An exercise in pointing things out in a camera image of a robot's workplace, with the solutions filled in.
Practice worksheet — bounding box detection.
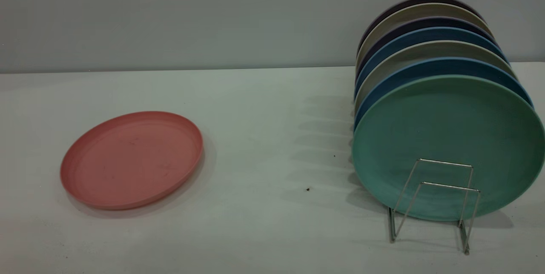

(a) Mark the pink round plate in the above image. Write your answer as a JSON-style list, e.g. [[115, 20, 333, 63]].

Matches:
[[60, 111, 204, 211]]

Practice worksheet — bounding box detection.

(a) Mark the blue round plate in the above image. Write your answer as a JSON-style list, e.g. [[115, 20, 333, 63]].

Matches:
[[353, 56, 534, 132], [354, 26, 509, 98]]

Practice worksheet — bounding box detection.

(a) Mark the beige round plate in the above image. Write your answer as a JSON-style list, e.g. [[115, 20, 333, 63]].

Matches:
[[356, 3, 494, 70], [354, 40, 518, 115]]

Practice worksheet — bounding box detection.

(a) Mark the green round plate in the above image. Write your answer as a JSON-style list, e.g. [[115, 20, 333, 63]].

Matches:
[[352, 74, 545, 222]]

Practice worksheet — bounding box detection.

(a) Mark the dark purple round plate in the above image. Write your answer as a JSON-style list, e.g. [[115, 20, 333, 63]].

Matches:
[[358, 0, 486, 53], [356, 16, 499, 79]]

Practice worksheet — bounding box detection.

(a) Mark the metal wire plate rack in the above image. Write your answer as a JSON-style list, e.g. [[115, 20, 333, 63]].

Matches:
[[388, 159, 482, 255]]

